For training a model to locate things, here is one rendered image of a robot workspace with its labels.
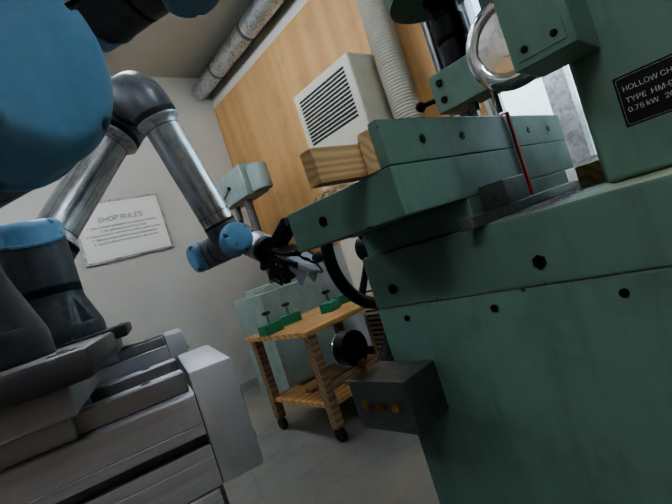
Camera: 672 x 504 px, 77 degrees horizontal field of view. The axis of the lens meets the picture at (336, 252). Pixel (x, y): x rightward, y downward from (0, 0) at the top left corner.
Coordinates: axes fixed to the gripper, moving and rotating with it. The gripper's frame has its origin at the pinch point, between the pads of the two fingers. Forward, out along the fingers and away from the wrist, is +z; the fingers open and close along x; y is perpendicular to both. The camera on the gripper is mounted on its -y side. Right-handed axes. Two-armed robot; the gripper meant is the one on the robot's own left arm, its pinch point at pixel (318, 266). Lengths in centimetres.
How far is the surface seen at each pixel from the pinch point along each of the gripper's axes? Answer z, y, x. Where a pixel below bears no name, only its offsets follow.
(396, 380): 35.6, 0.6, 18.0
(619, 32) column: 47, -46, 0
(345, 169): 30.1, -30.0, 26.2
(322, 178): 30, -29, 30
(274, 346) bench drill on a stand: -121, 122, -83
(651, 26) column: 50, -47, 0
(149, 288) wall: -235, 116, -52
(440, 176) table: 34.9, -28.8, 13.4
